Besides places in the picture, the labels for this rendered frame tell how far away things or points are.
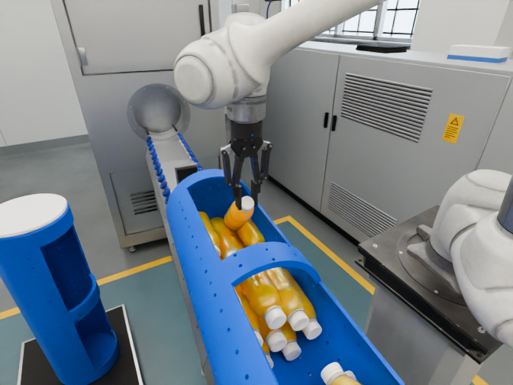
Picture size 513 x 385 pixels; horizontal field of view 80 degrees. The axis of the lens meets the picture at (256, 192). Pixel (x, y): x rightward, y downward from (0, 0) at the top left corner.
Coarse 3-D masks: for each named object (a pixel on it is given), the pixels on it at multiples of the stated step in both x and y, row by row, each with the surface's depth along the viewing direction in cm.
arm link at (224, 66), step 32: (320, 0) 44; (352, 0) 45; (384, 0) 48; (224, 32) 46; (256, 32) 45; (288, 32) 45; (320, 32) 47; (192, 64) 43; (224, 64) 44; (256, 64) 47; (192, 96) 46; (224, 96) 47
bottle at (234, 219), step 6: (234, 204) 84; (228, 210) 89; (234, 210) 84; (240, 210) 82; (252, 210) 84; (228, 216) 89; (234, 216) 85; (240, 216) 84; (246, 216) 84; (228, 222) 91; (234, 222) 88; (240, 222) 87; (246, 222) 91; (234, 228) 94
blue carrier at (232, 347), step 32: (192, 192) 98; (224, 192) 102; (192, 224) 77; (256, 224) 101; (192, 256) 70; (256, 256) 61; (288, 256) 63; (192, 288) 67; (224, 288) 58; (320, 288) 69; (224, 320) 54; (320, 320) 71; (352, 320) 60; (224, 352) 51; (256, 352) 46; (320, 352) 68; (352, 352) 62; (224, 384) 49; (256, 384) 43; (288, 384) 66; (320, 384) 64; (384, 384) 54
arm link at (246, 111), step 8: (264, 96) 66; (232, 104) 66; (240, 104) 65; (248, 104) 65; (256, 104) 65; (264, 104) 67; (232, 112) 67; (240, 112) 66; (248, 112) 66; (256, 112) 66; (264, 112) 68; (232, 120) 68; (240, 120) 66; (248, 120) 66; (256, 120) 67
